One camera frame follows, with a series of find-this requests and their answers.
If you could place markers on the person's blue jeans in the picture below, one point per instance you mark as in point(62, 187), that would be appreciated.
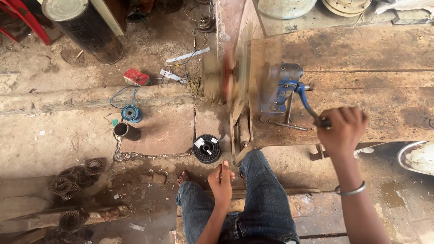
point(264, 203)

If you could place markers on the small motor armature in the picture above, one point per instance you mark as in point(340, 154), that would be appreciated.
point(205, 23)

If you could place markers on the blue hand crank winding machine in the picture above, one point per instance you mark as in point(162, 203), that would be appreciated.
point(278, 89)

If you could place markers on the short white paper strip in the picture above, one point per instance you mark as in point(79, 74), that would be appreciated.
point(171, 75)

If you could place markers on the person's left hand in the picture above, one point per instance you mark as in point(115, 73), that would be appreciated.
point(220, 189)

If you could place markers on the steel clamp rod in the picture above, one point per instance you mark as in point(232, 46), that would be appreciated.
point(288, 117)

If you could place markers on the red cardboard box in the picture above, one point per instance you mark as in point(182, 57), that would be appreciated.
point(135, 77)

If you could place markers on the long white paper strip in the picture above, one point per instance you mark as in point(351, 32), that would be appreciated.
point(188, 55)

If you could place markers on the brown rag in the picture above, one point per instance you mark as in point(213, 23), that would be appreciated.
point(195, 85)

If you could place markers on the red plastic chair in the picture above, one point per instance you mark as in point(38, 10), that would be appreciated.
point(23, 20)

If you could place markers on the pale blue drum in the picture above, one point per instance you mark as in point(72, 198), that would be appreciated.
point(286, 8)

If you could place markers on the rusty stator core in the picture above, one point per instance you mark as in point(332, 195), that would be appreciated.
point(72, 220)
point(95, 166)
point(61, 187)

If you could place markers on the cream wheel rim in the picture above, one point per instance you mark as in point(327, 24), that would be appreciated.
point(346, 6)

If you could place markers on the black metal drum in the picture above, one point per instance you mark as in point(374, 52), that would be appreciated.
point(84, 30)

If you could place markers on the person's right fingers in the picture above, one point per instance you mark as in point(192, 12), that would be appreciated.
point(340, 115)

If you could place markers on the cream wooden plank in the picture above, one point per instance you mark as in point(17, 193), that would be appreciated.
point(108, 17)

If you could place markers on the red spinning coil former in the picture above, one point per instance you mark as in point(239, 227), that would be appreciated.
point(225, 79)

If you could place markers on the person's right hand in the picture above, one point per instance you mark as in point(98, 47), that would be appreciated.
point(342, 137)

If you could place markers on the short black pipe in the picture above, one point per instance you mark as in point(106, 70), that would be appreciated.
point(127, 131)

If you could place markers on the white metal basin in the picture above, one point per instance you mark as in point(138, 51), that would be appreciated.
point(417, 158)

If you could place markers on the person's sandalled foot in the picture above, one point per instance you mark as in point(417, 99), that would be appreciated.
point(183, 177)

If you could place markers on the silver metal bangle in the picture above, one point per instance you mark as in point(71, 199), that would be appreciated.
point(351, 191)

